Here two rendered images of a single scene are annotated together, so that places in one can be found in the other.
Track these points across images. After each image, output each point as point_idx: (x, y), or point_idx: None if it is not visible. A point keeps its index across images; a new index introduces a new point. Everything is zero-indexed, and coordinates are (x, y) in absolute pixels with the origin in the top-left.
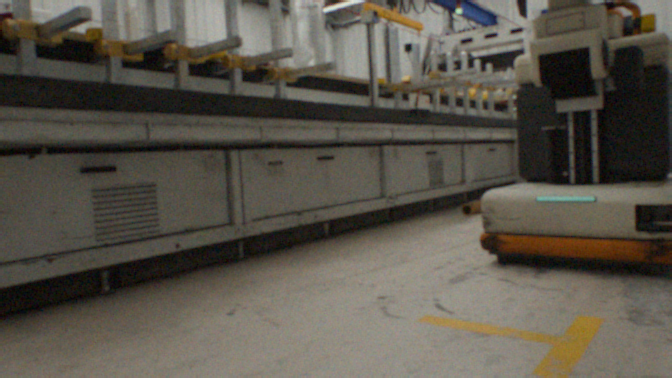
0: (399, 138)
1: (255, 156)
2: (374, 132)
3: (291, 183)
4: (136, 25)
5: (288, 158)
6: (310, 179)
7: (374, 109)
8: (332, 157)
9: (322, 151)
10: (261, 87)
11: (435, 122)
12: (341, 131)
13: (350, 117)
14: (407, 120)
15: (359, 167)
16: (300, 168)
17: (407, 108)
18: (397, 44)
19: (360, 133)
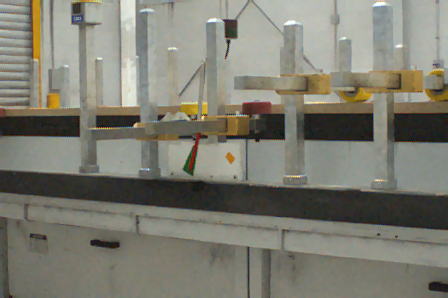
0: (156, 235)
1: (16, 224)
2: (92, 217)
3: (58, 268)
4: (126, 41)
5: (54, 233)
6: (85, 270)
7: (65, 178)
8: (109, 244)
9: (106, 232)
10: (13, 140)
11: (251, 211)
12: (31, 209)
13: (22, 191)
14: (147, 201)
15: (182, 273)
16: (70, 250)
17: (325, 159)
18: (142, 43)
19: (63, 216)
